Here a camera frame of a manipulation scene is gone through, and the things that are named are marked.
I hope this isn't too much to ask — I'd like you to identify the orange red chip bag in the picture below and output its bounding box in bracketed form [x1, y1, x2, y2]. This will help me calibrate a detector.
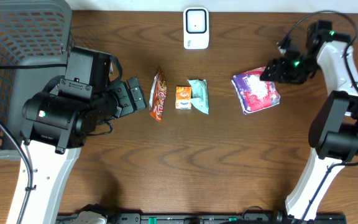
[149, 67, 167, 122]

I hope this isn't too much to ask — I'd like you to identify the purple red snack packet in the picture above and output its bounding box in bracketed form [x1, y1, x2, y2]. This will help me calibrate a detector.
[231, 67, 280, 114]

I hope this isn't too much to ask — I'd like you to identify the small orange box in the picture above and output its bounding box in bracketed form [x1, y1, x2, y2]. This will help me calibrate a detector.
[175, 86, 191, 110]

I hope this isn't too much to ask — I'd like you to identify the teal packet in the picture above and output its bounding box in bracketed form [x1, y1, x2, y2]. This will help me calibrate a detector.
[188, 80, 209, 114]

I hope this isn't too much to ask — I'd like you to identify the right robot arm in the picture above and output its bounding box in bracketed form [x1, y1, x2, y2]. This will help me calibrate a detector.
[260, 20, 358, 223]

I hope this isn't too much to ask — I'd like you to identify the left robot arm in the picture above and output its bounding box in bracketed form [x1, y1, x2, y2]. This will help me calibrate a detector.
[7, 77, 146, 223]

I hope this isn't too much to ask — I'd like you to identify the grey plastic mesh basket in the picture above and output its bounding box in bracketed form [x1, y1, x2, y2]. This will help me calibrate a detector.
[0, 0, 76, 161]

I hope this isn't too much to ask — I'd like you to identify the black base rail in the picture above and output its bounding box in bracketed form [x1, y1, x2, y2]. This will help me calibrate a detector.
[54, 204, 347, 224]

